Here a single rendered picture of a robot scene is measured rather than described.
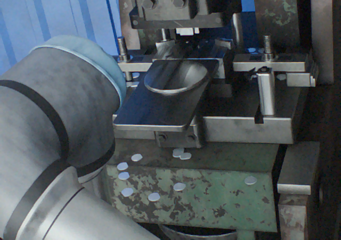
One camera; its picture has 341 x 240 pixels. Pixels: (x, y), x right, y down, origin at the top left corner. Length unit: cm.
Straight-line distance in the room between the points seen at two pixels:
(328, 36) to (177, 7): 47
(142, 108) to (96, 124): 49
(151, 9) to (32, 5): 166
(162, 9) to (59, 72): 58
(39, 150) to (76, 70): 12
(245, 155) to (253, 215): 12
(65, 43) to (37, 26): 217
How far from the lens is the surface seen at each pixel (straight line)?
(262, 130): 130
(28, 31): 299
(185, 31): 137
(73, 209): 63
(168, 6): 126
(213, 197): 130
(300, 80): 136
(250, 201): 129
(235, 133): 131
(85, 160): 75
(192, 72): 130
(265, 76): 124
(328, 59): 160
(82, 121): 71
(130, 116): 120
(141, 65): 145
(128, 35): 172
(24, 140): 64
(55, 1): 286
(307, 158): 127
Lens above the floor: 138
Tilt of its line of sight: 30 degrees down
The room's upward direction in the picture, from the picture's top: 11 degrees counter-clockwise
